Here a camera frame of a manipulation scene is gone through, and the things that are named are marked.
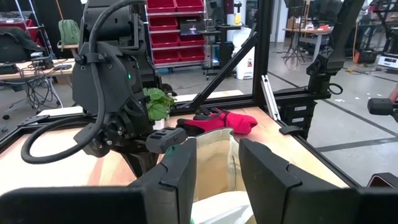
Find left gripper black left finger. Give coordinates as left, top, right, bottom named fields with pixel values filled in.
left=0, top=138, right=198, bottom=224

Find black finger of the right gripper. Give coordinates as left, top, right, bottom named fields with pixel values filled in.
left=123, top=151, right=160, bottom=179

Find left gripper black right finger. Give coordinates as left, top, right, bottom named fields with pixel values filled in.
left=238, top=138, right=398, bottom=224

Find beige green gardening bag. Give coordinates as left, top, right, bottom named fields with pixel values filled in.
left=161, top=127, right=250, bottom=203

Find red black gardening glove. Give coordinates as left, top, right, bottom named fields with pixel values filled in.
left=176, top=106, right=259, bottom=138

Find green backpack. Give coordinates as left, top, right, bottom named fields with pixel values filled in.
left=57, top=19, right=81, bottom=51

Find green potted plant white pot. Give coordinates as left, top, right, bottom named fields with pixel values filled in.
left=142, top=87, right=177, bottom=131

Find black table clamp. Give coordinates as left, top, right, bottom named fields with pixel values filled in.
left=278, top=124, right=308, bottom=137

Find red plastic storage bin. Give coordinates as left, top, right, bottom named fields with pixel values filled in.
left=148, top=16, right=179, bottom=32
left=179, top=47, right=206, bottom=62
left=178, top=34, right=205, bottom=48
left=152, top=49, right=182, bottom=65
left=175, top=0, right=205, bottom=13
left=146, top=0, right=177, bottom=14
left=150, top=32, right=180, bottom=49

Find wooden desk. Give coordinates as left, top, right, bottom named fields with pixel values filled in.
left=0, top=57, right=77, bottom=82

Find metal shelf rack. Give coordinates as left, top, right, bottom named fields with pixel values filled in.
left=144, top=0, right=207, bottom=70

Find black control box white label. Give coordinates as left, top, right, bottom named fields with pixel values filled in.
left=286, top=112, right=315, bottom=126
left=278, top=99, right=318, bottom=114

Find black jacket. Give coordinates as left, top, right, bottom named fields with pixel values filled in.
left=0, top=26, right=46, bottom=63

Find black screen on shelf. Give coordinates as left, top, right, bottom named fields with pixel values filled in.
left=179, top=16, right=206, bottom=36

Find black handheld device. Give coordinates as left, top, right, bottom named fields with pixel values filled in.
left=367, top=97, right=398, bottom=123

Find white trash bin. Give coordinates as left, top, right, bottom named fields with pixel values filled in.
left=231, top=27, right=256, bottom=80

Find black tripod stand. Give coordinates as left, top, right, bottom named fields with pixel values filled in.
left=282, top=0, right=308, bottom=65

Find yellow bottle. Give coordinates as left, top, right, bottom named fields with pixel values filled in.
left=234, top=4, right=243, bottom=26

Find person's hand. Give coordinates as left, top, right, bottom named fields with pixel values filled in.
left=388, top=83, right=398, bottom=105

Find wooden work table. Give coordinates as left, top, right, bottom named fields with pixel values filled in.
left=282, top=26, right=334, bottom=63

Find white machine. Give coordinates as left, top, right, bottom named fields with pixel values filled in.
left=376, top=52, right=398, bottom=70

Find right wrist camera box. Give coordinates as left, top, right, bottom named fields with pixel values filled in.
left=145, top=126, right=188, bottom=155

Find hanging desk cables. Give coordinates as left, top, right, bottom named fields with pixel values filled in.
left=17, top=66, right=63, bottom=110

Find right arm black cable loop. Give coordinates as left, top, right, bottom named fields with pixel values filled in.
left=21, top=0, right=147, bottom=166

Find silver metal bracket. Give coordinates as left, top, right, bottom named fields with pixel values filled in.
left=260, top=74, right=282, bottom=122

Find small black cable ring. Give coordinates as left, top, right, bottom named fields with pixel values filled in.
left=327, top=82, right=344, bottom=96

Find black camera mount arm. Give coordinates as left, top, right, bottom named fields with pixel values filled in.
left=305, top=0, right=366, bottom=95

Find black metal table frame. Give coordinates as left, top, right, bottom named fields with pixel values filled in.
left=0, top=0, right=363, bottom=189

